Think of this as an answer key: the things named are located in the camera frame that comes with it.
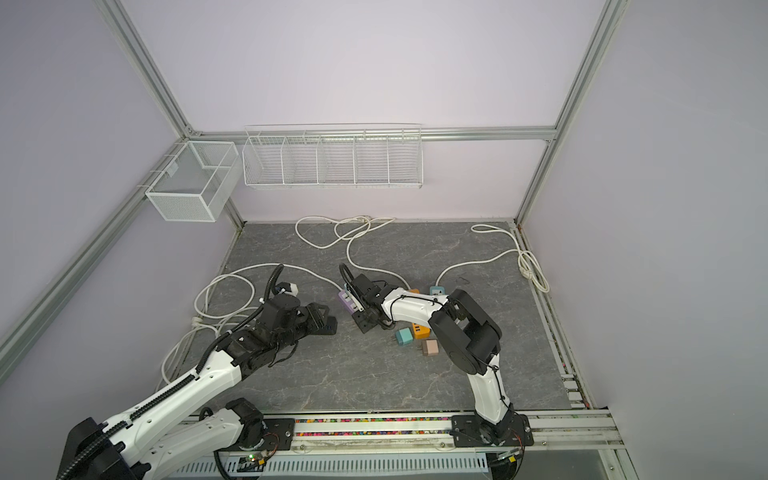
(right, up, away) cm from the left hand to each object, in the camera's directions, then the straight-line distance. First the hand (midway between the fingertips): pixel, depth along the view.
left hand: (324, 315), depth 80 cm
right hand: (+10, -4, +13) cm, 17 cm away
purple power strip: (+6, -1, +13) cm, 14 cm away
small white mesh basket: (-49, +40, +19) cm, 66 cm away
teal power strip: (+34, +5, +19) cm, 39 cm away
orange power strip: (+27, -7, +9) cm, 29 cm away
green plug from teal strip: (+22, -8, +8) cm, 25 cm away
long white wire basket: (-2, +50, +20) cm, 54 cm away
